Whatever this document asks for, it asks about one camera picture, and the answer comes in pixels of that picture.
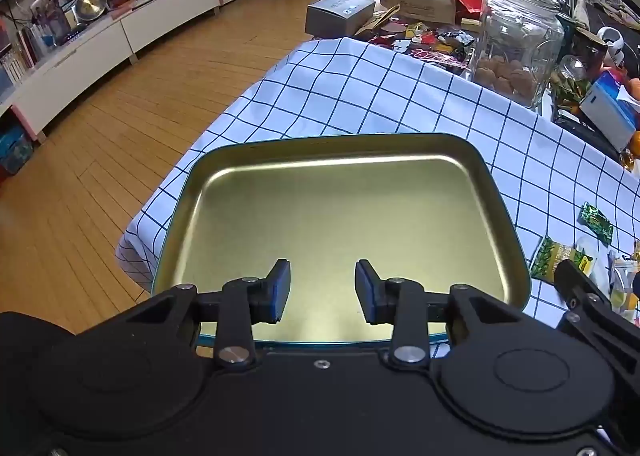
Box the green pea snack packet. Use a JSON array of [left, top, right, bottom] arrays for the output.
[[529, 236, 594, 284]]

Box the dark green candy wrapper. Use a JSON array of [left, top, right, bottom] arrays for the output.
[[578, 202, 614, 247]]

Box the gold metal tin tray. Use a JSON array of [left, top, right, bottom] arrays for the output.
[[152, 133, 531, 344]]

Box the white blue checked tablecloth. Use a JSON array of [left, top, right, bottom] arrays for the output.
[[116, 38, 639, 343]]

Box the blue white tissue box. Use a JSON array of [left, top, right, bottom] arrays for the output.
[[579, 72, 639, 153]]

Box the large glass cookie jar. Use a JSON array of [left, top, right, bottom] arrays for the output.
[[470, 0, 564, 112]]

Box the white long tv cabinet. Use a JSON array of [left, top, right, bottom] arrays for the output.
[[1, 0, 221, 140]]

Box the grey cardboard box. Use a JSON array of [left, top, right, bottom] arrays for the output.
[[305, 0, 375, 39]]

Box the steel bowl on cabinet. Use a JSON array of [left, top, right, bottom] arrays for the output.
[[73, 0, 108, 23]]

